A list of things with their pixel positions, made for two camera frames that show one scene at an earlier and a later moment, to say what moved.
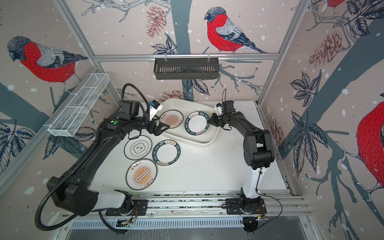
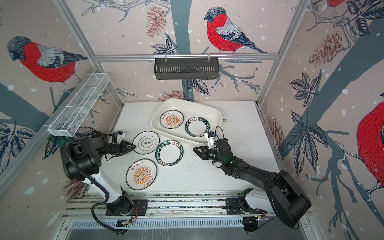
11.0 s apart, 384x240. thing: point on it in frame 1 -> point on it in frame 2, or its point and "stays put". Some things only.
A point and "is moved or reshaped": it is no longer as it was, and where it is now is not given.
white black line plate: x=136 y=149 is moved or reshaped
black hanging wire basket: x=186 y=68 stays put
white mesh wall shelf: x=73 y=115 stays put
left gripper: x=158 y=131 -> x=124 y=147
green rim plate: x=166 y=152 stays put
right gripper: x=215 y=121 -> x=204 y=153
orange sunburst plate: x=173 y=118 stays put
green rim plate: x=197 y=123 is moved or reshaped
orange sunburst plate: x=141 y=174 stays put
